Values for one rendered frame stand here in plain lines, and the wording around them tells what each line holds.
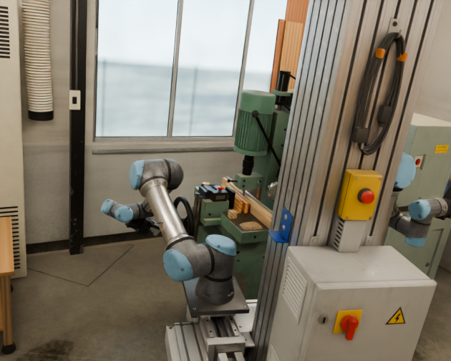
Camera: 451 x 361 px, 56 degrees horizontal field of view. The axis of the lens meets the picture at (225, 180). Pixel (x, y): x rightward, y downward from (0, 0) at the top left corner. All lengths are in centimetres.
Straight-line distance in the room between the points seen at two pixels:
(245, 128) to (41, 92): 142
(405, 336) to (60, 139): 262
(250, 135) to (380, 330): 121
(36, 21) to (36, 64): 25
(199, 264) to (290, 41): 257
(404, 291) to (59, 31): 263
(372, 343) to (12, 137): 236
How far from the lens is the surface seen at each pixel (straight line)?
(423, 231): 184
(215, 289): 163
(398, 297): 120
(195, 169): 367
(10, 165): 298
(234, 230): 207
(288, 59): 374
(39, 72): 298
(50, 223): 350
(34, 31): 296
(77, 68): 310
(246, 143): 215
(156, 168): 172
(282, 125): 221
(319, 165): 116
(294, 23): 376
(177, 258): 149
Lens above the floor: 177
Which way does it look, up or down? 19 degrees down
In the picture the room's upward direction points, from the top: 8 degrees clockwise
